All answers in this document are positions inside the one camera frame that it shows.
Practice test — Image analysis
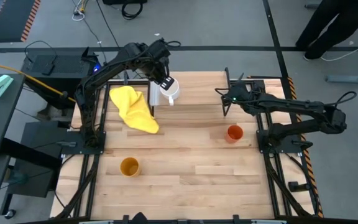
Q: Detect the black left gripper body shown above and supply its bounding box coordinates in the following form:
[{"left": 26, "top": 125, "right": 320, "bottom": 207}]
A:
[{"left": 147, "top": 50, "right": 175, "bottom": 91}]

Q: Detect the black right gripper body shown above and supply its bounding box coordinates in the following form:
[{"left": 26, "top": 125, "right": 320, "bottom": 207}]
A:
[{"left": 226, "top": 83, "right": 256, "bottom": 107}]

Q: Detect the orange plastic cup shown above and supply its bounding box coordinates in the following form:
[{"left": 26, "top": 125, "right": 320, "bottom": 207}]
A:
[{"left": 224, "top": 124, "right": 244, "bottom": 144}]

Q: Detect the white ceramic mug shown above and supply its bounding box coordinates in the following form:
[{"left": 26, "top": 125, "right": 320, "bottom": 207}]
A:
[{"left": 158, "top": 77, "right": 181, "bottom": 107}]

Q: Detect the yellow plastic cup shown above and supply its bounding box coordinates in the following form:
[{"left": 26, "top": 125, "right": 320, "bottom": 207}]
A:
[{"left": 119, "top": 156, "right": 142, "bottom": 178}]

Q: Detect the yellow cloth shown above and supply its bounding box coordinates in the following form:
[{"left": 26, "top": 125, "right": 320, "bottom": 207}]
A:
[{"left": 109, "top": 85, "right": 160, "bottom": 135}]

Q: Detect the orange black hazard tape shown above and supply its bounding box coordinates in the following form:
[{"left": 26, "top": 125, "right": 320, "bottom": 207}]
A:
[{"left": 287, "top": 77, "right": 324, "bottom": 219}]

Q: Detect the black computer tower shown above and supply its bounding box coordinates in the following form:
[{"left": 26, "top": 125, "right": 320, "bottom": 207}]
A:
[{"left": 21, "top": 46, "right": 101, "bottom": 110}]

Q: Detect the grey desk leg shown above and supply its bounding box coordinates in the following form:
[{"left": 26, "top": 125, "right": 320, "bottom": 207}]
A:
[{"left": 325, "top": 63, "right": 358, "bottom": 85}]

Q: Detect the person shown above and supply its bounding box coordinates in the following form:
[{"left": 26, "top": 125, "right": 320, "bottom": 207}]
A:
[{"left": 295, "top": 0, "right": 358, "bottom": 61}]

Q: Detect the black mat with orange stripes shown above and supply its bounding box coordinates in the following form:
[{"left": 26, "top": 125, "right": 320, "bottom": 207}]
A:
[{"left": 0, "top": 0, "right": 42, "bottom": 44}]

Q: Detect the mint green stapler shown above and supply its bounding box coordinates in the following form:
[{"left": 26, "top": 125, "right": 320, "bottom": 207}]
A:
[{"left": 0, "top": 74, "right": 14, "bottom": 99}]

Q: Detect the black floor cable coil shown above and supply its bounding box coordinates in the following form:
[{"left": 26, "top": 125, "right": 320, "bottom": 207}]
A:
[{"left": 121, "top": 0, "right": 144, "bottom": 21}]

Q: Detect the black table frame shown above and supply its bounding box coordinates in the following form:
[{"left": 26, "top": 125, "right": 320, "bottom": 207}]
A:
[{"left": 53, "top": 70, "right": 323, "bottom": 224}]

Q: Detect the white yellow cable bundle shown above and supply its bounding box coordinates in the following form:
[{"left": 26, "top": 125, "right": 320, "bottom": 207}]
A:
[{"left": 71, "top": 0, "right": 90, "bottom": 22}]

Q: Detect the black clamp handle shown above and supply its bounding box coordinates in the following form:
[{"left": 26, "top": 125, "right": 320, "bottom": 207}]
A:
[{"left": 288, "top": 180, "right": 311, "bottom": 193}]

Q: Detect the white floor cable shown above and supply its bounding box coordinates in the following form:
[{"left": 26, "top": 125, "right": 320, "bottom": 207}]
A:
[{"left": 319, "top": 33, "right": 358, "bottom": 62}]

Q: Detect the yellow hose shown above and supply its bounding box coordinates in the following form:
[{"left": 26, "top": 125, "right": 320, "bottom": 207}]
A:
[{"left": 0, "top": 58, "right": 76, "bottom": 103}]

